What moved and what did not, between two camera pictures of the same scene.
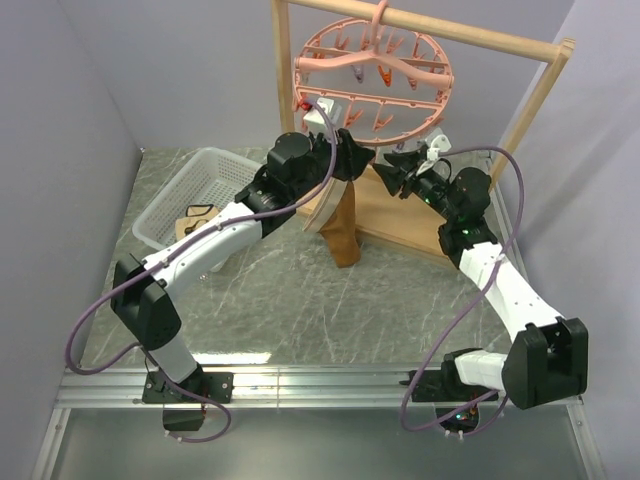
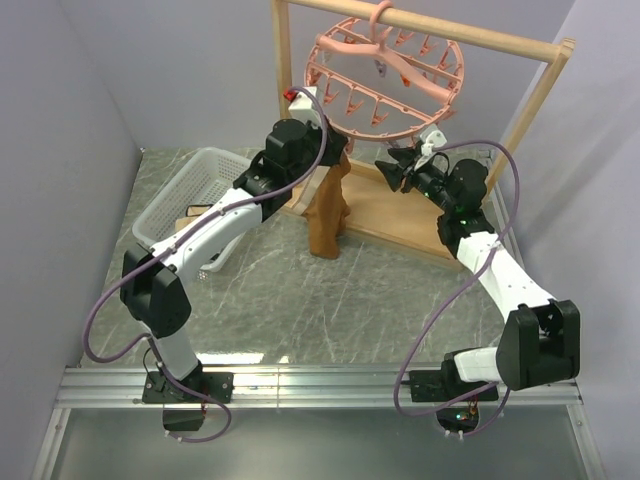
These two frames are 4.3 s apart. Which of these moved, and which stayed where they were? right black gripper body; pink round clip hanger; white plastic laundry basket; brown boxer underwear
Moved: brown boxer underwear
Stayed: right black gripper body; pink round clip hanger; white plastic laundry basket
